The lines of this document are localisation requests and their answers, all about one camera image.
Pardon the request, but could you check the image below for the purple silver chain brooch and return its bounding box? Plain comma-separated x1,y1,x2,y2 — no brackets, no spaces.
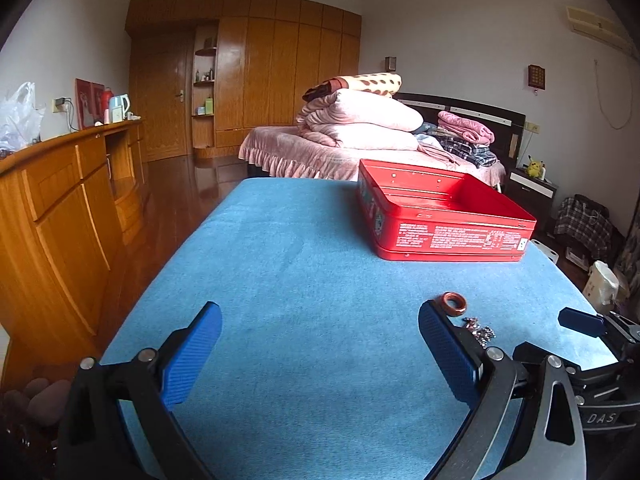
462,318,496,348

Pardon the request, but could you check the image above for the left hand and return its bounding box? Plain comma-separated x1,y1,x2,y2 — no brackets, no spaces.
1,377,72,427

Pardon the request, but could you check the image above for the white appliance on floor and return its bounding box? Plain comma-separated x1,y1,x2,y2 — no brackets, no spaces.
582,260,630,314

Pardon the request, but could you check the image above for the white bathroom scale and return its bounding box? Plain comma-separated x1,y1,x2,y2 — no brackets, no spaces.
530,240,560,264

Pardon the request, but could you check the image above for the plaid bag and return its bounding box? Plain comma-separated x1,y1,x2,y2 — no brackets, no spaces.
552,194,623,263

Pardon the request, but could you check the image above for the blue table cloth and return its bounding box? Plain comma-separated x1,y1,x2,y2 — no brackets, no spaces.
103,178,613,479

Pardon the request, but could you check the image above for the dark bedside table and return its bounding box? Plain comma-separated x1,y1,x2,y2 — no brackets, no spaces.
504,168,558,231

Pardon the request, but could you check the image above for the red metal tin box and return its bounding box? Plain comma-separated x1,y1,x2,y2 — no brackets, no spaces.
358,159,536,262

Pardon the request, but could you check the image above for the yellow pikachu plush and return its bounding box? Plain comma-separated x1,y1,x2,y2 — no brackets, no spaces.
525,156,546,180

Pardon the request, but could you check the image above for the wooden sideboard cabinet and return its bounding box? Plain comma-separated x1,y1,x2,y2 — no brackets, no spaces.
1,120,146,382

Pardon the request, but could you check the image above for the folded clothes pile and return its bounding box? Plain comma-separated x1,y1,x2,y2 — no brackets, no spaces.
412,110,498,168

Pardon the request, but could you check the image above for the bed with pink cover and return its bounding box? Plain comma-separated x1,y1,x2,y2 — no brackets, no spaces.
239,92,526,186

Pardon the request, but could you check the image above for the white electric kettle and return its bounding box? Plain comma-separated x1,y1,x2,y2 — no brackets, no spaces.
108,94,130,124

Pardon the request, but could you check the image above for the folded pink quilt stack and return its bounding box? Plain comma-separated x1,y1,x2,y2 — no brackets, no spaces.
296,89,423,151

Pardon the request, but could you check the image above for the spotted folded blanket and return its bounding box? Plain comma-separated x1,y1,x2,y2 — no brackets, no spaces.
302,73,402,103

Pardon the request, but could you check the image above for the white plastic bag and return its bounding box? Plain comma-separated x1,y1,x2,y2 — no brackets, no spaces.
0,81,46,157

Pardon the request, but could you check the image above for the wooden wardrobe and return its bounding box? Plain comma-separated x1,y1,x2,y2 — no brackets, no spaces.
125,0,362,160

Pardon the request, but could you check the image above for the reddish brown jade ring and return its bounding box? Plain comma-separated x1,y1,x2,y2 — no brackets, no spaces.
439,290,470,318

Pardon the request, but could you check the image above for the dark wall plaque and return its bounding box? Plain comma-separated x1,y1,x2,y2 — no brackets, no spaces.
527,64,546,91

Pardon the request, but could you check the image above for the red picture frame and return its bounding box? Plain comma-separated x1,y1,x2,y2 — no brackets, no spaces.
75,78,113,129

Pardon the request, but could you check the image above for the wall air conditioner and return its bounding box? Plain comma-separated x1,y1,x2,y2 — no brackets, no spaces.
565,6,634,55

